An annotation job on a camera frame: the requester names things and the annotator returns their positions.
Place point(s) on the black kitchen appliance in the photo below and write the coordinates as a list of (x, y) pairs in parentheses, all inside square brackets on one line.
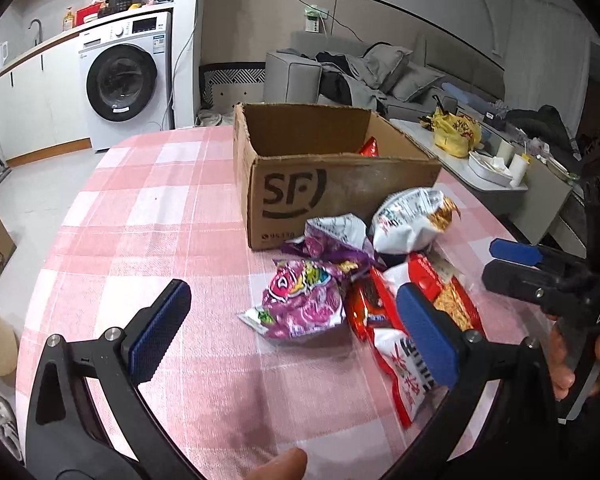
[(122, 0)]

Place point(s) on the white kitchen counter cabinet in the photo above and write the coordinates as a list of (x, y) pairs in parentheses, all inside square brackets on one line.
[(40, 110)]

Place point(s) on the red and white snack bag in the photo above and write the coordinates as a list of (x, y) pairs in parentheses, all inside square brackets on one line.
[(405, 365)]

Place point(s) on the dark clothes pile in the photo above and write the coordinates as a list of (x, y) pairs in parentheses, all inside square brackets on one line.
[(337, 80)]

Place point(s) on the grey sofa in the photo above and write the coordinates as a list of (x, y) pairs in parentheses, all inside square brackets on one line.
[(290, 80)]

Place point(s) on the white shoe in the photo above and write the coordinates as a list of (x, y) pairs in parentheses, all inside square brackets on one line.
[(2, 425)]

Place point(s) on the kitchen faucet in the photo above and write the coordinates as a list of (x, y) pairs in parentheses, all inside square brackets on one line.
[(36, 27)]

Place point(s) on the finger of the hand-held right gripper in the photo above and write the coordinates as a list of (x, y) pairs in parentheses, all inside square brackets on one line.
[(515, 282), (515, 252)]

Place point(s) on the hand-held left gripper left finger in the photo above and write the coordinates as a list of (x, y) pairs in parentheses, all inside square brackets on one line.
[(160, 330)]

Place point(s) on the red cookie packet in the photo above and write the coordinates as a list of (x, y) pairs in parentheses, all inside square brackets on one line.
[(365, 305)]

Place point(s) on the white tray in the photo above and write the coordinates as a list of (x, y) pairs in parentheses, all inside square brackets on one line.
[(487, 167)]

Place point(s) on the grey coffee table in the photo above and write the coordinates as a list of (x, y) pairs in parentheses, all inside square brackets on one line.
[(540, 195)]

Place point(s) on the grey cushion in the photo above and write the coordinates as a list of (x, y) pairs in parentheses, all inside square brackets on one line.
[(420, 82), (387, 62)]

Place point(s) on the red snack packet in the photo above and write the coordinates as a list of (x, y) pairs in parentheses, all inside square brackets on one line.
[(370, 147)]

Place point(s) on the red box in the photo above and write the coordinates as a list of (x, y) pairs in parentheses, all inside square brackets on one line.
[(87, 14)]

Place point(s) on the person's left hand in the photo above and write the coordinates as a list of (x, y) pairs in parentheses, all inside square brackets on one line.
[(275, 465)]

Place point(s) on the black patterned panel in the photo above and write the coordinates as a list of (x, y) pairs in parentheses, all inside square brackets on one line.
[(230, 80)]

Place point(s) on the dark jacket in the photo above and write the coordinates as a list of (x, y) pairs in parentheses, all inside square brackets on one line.
[(545, 127)]

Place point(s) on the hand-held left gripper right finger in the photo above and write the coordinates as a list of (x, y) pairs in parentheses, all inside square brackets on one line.
[(427, 335)]

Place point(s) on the yellow bag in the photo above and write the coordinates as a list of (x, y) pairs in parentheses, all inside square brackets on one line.
[(452, 135)]

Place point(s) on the pink checked tablecloth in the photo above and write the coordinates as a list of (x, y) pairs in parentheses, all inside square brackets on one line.
[(155, 210)]

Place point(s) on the person's right hand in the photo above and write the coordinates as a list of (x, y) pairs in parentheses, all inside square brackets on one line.
[(562, 365)]

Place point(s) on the purple and silver snack packet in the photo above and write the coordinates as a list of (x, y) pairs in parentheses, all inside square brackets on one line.
[(330, 235)]

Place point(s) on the brown cardboard box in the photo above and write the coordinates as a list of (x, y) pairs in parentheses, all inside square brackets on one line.
[(290, 195)]

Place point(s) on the yellow bottle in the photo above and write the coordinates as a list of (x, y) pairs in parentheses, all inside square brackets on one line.
[(68, 21)]

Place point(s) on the white cup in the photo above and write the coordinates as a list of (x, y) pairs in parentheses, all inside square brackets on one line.
[(519, 170), (505, 149)]

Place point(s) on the white washing machine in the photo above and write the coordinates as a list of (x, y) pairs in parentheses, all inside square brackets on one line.
[(150, 130)]

